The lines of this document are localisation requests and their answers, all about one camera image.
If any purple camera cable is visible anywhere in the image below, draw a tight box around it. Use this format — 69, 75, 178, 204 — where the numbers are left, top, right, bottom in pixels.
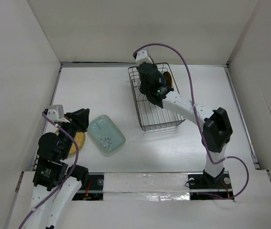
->
133, 43, 250, 200
18, 112, 80, 229

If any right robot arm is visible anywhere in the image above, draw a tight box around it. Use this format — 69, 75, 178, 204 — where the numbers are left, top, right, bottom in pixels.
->
137, 62, 233, 187

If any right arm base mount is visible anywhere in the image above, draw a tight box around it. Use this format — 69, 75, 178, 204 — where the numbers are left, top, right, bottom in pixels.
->
185, 173, 234, 200

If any metal front rail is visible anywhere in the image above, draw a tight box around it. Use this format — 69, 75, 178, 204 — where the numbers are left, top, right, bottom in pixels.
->
76, 186, 232, 194

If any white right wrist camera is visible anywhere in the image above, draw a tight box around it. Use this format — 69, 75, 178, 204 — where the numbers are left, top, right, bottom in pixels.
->
133, 48, 153, 66

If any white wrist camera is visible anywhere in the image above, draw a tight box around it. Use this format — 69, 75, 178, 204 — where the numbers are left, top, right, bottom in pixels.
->
43, 104, 65, 123
133, 48, 153, 66

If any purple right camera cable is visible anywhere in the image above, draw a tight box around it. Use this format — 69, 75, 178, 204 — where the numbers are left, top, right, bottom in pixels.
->
133, 43, 250, 200

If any yellow patterned round plate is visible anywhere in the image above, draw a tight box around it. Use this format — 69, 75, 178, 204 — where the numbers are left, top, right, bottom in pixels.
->
163, 72, 173, 88

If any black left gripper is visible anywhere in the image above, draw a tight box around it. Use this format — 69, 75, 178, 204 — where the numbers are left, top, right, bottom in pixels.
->
59, 107, 89, 158

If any light green rectangular tray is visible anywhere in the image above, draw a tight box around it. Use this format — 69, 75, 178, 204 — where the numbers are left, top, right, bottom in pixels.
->
87, 114, 126, 156

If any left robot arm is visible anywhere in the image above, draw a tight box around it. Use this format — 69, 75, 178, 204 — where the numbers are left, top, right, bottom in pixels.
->
19, 105, 90, 229

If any yellow woven round plate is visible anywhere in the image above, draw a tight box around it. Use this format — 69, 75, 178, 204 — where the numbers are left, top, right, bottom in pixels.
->
55, 129, 86, 160

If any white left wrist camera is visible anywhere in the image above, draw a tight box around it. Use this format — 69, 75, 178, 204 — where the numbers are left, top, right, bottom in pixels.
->
43, 104, 65, 123

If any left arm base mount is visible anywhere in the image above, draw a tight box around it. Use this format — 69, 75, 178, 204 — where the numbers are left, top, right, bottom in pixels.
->
73, 173, 104, 201

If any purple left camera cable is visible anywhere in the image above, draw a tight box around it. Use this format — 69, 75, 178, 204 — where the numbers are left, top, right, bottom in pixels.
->
18, 112, 80, 229

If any grey wire dish rack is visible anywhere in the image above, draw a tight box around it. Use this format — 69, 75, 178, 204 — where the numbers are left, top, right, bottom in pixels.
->
128, 66, 185, 132

